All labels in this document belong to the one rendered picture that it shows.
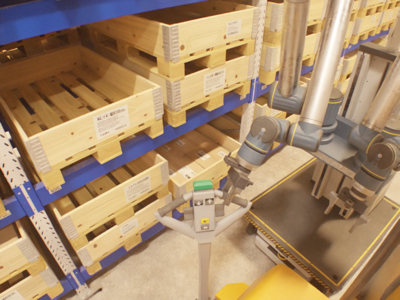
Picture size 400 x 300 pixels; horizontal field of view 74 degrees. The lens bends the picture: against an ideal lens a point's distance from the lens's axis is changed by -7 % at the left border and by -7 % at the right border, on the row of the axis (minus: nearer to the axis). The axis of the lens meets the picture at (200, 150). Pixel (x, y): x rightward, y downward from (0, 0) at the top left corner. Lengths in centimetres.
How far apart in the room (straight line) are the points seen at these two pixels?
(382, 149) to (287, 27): 79
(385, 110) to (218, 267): 181
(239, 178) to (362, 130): 64
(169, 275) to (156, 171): 96
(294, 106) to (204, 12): 114
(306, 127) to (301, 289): 81
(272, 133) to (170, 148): 190
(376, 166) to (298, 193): 156
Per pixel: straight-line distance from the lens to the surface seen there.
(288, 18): 161
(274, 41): 249
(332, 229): 260
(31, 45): 269
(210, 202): 123
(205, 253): 146
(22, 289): 217
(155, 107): 178
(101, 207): 193
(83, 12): 148
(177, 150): 287
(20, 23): 141
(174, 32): 170
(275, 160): 361
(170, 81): 181
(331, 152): 207
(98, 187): 223
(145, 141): 192
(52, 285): 226
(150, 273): 259
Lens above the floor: 227
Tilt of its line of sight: 38 degrees down
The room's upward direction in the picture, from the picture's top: straight up
